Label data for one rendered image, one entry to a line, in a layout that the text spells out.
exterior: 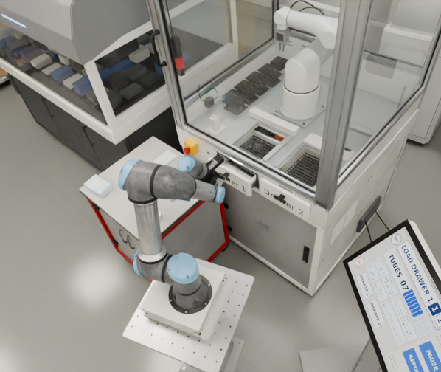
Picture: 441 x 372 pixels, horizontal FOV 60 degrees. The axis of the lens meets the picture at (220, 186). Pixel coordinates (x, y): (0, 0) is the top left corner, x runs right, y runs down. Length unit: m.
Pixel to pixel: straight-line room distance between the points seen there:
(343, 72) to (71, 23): 1.33
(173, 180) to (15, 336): 1.96
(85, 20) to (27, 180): 2.04
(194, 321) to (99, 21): 1.52
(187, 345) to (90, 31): 1.57
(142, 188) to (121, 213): 0.86
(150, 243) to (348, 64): 0.93
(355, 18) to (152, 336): 1.40
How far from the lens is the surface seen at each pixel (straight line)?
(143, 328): 1.77
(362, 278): 1.55
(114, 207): 2.18
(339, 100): 1.38
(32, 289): 3.07
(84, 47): 2.16
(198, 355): 1.68
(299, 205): 1.85
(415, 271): 1.44
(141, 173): 1.29
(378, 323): 1.49
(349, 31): 1.26
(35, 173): 3.87
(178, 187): 1.27
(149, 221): 1.41
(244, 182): 1.93
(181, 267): 1.50
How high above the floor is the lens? 2.34
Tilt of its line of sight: 48 degrees down
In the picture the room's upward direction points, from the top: 8 degrees counter-clockwise
